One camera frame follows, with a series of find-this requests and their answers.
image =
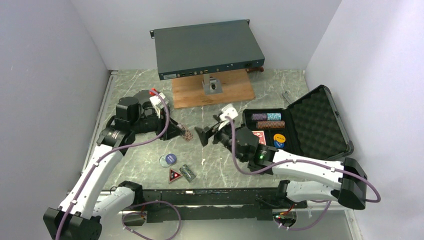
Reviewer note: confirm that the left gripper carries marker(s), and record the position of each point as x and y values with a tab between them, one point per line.
173	129

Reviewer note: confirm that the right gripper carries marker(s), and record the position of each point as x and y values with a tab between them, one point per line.
205	133

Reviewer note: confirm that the green blue chip stack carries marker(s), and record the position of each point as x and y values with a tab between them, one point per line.
187	173

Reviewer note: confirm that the black poker set case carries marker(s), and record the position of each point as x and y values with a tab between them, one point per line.
313	127

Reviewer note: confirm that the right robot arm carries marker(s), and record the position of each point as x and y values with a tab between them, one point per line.
343	181

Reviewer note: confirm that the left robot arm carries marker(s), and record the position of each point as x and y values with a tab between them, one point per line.
80	216

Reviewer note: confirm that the blue small blind button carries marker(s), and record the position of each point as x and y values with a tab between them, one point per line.
170	159

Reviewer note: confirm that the red black triangle token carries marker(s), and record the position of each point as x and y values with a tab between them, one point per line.
174	176

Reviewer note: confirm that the purple poker chip stack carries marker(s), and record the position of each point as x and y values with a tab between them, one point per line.
259	117

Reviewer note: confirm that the red playing card deck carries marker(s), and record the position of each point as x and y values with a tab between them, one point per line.
261	136

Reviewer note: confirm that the wooden board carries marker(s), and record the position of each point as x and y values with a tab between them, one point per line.
188	92

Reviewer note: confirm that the brown orange chip stack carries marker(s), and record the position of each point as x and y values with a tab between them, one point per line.
270	125

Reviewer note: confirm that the light blue chip stack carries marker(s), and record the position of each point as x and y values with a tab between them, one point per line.
274	116

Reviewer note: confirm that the blue big blind button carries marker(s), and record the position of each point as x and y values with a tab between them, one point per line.
279	145

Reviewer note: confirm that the yellow dealer button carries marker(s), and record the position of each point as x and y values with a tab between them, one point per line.
279	138

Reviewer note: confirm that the grey rack server box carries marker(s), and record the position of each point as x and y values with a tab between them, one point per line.
198	49

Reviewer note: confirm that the grey metal bar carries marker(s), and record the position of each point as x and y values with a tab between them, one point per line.
287	97

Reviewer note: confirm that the grey metal stand bracket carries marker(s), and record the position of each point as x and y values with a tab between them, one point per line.
211	85

